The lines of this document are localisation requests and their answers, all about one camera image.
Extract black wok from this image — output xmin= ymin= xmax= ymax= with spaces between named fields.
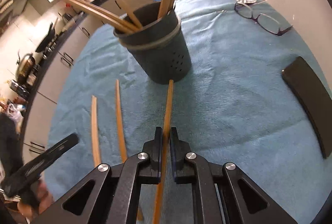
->
xmin=35 ymin=19 xmax=58 ymax=53

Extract steel pot with lid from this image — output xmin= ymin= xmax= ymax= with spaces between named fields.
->
xmin=15 ymin=53 xmax=35 ymax=85

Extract dark grey utensil holder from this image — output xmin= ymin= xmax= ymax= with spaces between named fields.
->
xmin=114 ymin=1 xmax=191 ymax=84

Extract left hand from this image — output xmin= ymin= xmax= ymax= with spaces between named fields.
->
xmin=17 ymin=179 xmax=54 ymax=221

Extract black smartphone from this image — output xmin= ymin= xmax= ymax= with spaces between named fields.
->
xmin=281 ymin=56 xmax=331 ymax=159

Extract blue towel table cover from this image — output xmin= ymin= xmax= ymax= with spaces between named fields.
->
xmin=45 ymin=0 xmax=331 ymax=223

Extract white plastic bag on counter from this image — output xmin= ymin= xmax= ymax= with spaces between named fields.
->
xmin=6 ymin=103 xmax=25 ymax=129

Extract dark framed eyeglasses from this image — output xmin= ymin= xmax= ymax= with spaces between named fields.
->
xmin=234 ymin=0 xmax=293 ymax=36

